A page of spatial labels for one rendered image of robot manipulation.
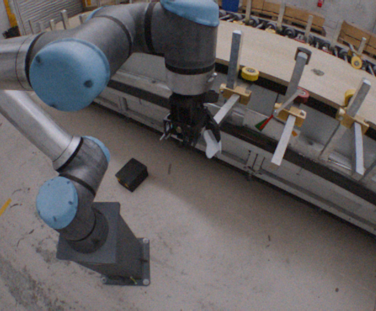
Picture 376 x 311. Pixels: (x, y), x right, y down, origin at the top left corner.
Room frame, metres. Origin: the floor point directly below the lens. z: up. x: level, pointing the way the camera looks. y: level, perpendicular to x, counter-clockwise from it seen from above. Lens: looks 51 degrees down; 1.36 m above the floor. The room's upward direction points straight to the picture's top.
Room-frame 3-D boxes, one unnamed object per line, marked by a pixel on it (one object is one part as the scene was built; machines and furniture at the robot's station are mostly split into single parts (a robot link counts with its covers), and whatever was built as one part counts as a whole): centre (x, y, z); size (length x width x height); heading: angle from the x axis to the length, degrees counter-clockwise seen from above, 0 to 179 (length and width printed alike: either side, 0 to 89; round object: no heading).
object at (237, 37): (0.79, -0.19, 0.89); 0.04 x 0.04 x 0.48; 58
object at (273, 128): (0.65, -0.36, 0.75); 0.26 x 0.01 x 0.10; 58
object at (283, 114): (0.64, -0.42, 0.85); 0.14 x 0.06 x 0.05; 58
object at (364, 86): (0.52, -0.61, 0.89); 0.04 x 0.04 x 0.48; 58
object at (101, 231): (0.24, 0.40, 0.65); 0.19 x 0.19 x 0.10
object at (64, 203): (0.25, 0.40, 0.79); 0.17 x 0.15 x 0.18; 171
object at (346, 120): (0.51, -0.63, 0.95); 0.14 x 0.06 x 0.05; 58
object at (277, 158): (0.56, -0.39, 0.84); 0.43 x 0.03 x 0.04; 148
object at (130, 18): (0.36, 0.11, 1.25); 0.12 x 0.12 x 0.09; 81
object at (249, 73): (0.87, -0.29, 0.85); 0.08 x 0.08 x 0.11
